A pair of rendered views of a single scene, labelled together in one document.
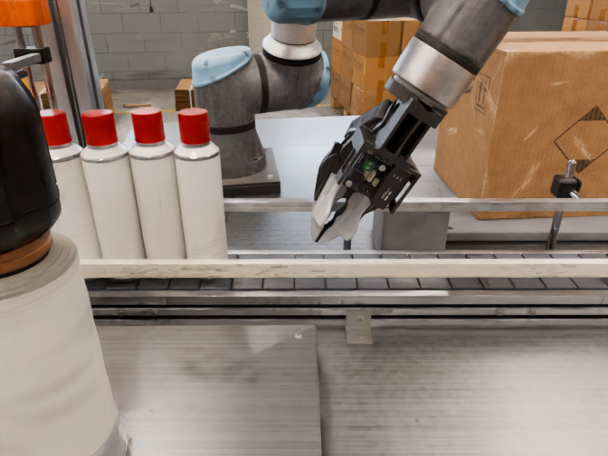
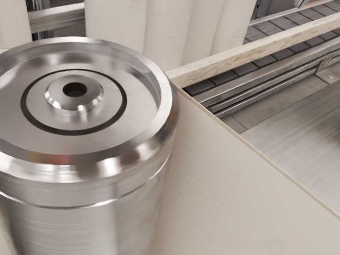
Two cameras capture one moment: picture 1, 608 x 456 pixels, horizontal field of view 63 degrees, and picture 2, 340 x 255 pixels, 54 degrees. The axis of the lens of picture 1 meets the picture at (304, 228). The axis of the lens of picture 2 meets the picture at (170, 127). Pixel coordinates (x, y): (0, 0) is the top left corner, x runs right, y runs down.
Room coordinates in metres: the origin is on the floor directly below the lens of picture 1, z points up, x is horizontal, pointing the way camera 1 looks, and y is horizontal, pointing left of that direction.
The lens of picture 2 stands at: (0.31, 0.42, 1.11)
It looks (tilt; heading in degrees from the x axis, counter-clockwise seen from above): 44 degrees down; 315
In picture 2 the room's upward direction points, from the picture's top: 11 degrees clockwise
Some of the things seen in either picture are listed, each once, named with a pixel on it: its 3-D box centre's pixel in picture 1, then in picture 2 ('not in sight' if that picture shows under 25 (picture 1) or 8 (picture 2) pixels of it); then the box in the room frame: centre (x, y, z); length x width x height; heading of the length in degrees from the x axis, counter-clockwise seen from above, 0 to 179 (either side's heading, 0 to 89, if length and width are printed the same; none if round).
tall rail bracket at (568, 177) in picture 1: (566, 221); not in sight; (0.62, -0.36, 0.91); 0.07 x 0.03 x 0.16; 0
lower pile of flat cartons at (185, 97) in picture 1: (210, 93); not in sight; (5.07, 0.95, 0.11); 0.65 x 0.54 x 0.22; 95
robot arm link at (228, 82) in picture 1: (226, 84); not in sight; (1.00, 0.15, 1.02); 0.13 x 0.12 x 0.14; 112
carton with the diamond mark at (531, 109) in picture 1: (545, 119); not in sight; (0.88, -0.43, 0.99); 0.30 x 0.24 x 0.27; 94
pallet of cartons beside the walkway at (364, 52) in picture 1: (392, 70); not in sight; (4.46, -0.76, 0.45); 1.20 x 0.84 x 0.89; 10
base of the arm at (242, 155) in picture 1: (228, 142); not in sight; (1.00, 0.16, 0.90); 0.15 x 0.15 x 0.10
